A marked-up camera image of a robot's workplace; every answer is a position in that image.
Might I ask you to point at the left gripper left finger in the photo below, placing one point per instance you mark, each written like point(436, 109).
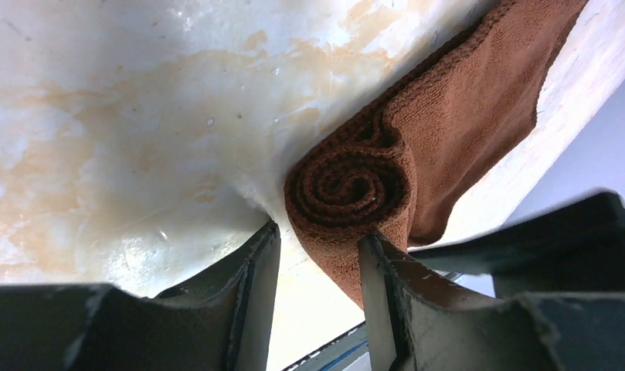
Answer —
point(219, 319)

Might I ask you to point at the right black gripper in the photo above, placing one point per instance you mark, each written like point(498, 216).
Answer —
point(579, 246)

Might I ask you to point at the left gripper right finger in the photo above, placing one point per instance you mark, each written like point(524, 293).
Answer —
point(539, 319)

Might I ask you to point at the brown towel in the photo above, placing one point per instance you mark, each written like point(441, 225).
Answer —
point(401, 163)

